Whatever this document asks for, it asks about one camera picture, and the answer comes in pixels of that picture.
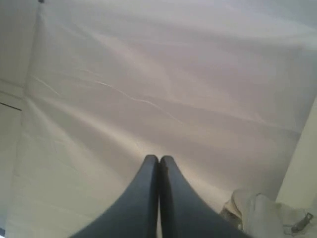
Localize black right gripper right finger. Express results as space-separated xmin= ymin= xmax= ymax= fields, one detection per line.
xmin=159 ymin=156 xmax=245 ymax=238

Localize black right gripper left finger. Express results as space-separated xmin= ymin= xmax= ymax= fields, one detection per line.
xmin=72 ymin=155 xmax=159 ymax=238

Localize beige fabric duffel bag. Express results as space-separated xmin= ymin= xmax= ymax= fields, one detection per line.
xmin=220 ymin=189 xmax=317 ymax=238

